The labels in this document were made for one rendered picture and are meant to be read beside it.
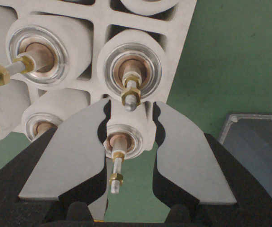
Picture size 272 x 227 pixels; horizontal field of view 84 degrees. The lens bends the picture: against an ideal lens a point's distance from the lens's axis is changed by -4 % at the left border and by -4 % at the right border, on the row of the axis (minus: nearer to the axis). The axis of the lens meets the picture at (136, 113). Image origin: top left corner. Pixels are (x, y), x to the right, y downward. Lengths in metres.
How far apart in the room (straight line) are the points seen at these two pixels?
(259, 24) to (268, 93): 0.22
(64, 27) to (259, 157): 0.51
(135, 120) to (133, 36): 0.12
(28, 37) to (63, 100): 0.10
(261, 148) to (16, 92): 0.58
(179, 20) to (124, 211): 0.91
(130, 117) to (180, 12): 0.17
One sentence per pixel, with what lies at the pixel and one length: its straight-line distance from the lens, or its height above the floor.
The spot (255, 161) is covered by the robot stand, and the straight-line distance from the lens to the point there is 0.54.
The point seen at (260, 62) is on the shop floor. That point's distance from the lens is 0.59.
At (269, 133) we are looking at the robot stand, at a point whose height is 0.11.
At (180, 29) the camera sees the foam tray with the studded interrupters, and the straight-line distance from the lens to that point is 0.28.
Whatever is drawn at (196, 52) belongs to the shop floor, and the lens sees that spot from 0.49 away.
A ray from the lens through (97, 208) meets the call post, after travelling 0.35.
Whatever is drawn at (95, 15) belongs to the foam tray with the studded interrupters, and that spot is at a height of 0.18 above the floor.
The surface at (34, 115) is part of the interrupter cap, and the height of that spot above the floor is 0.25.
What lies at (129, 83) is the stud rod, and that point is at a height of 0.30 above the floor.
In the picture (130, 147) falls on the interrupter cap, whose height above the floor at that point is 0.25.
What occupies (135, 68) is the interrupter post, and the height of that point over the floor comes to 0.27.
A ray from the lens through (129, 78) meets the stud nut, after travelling 0.17.
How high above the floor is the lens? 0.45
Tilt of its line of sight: 59 degrees down
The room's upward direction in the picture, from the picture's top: 179 degrees clockwise
